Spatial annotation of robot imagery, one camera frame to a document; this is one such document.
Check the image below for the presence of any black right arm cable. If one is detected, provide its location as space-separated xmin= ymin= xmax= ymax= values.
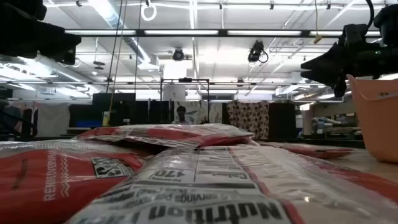
xmin=364 ymin=0 xmax=376 ymax=30

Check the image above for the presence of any red packet with nutrition label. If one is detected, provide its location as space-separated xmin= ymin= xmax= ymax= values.
xmin=67 ymin=144 xmax=398 ymax=224

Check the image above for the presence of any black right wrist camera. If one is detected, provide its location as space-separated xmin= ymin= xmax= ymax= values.
xmin=338 ymin=24 xmax=371 ymax=47

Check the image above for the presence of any orange plastic basket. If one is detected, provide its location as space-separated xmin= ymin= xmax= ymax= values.
xmin=346 ymin=73 xmax=398 ymax=164

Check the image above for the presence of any black box with blue strip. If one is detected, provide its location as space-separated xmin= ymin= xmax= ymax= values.
xmin=68 ymin=104 xmax=103 ymax=128

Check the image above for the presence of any black overhead camera with cable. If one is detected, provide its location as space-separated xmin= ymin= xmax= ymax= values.
xmin=248 ymin=39 xmax=269 ymax=64

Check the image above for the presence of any red popcorn bag clear wrap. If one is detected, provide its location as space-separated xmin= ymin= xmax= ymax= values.
xmin=257 ymin=141 xmax=357 ymax=160
xmin=74 ymin=123 xmax=259 ymax=149

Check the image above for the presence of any black curved stand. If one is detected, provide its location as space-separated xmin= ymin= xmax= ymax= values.
xmin=0 ymin=86 xmax=38 ymax=141

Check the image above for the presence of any person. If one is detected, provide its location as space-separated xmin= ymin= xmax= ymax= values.
xmin=172 ymin=105 xmax=191 ymax=125

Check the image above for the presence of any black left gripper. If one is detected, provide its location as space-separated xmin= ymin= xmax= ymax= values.
xmin=0 ymin=19 xmax=83 ymax=65

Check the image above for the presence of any circle print cloth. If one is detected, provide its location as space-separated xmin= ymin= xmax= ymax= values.
xmin=226 ymin=100 xmax=270 ymax=140

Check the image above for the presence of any black hanging cable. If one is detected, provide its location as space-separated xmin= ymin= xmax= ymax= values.
xmin=105 ymin=0 xmax=124 ymax=93

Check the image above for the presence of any yellow pole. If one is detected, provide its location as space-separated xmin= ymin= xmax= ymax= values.
xmin=102 ymin=91 xmax=115 ymax=127

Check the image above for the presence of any black metal frame stand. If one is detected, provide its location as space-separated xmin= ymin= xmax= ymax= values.
xmin=160 ymin=77 xmax=211 ymax=125

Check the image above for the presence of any cluttered background workbench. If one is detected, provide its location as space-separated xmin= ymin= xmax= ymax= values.
xmin=310 ymin=108 xmax=364 ymax=141

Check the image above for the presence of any white cable loop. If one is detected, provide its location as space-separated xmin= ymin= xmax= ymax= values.
xmin=140 ymin=0 xmax=158 ymax=22

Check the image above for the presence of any black overhead light bar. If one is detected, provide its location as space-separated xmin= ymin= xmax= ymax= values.
xmin=64 ymin=29 xmax=382 ymax=39

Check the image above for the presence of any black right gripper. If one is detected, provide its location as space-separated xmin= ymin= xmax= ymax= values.
xmin=300 ymin=42 xmax=398 ymax=98

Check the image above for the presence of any black partition panel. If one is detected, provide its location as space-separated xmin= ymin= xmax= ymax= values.
xmin=136 ymin=100 xmax=175 ymax=125

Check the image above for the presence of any black cabinet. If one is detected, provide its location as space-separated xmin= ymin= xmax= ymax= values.
xmin=268 ymin=102 xmax=297 ymax=140

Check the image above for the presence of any yellow hanging hook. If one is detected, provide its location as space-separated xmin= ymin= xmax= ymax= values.
xmin=313 ymin=0 xmax=323 ymax=44

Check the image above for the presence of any white hanging cloth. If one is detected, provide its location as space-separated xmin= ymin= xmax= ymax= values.
xmin=36 ymin=102 xmax=71 ymax=137

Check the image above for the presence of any leaf print cloth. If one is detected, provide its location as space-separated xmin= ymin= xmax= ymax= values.
xmin=173 ymin=100 xmax=223 ymax=124

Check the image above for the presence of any silver ceiling air duct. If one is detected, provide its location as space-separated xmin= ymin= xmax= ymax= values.
xmin=88 ymin=0 xmax=161 ymax=71

